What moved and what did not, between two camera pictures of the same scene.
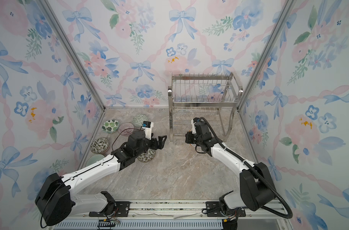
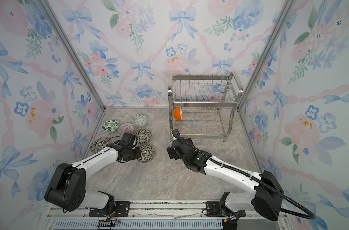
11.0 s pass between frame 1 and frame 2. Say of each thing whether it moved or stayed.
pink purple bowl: stayed
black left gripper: moved
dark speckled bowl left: stayed
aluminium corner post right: stayed
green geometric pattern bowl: stayed
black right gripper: moved
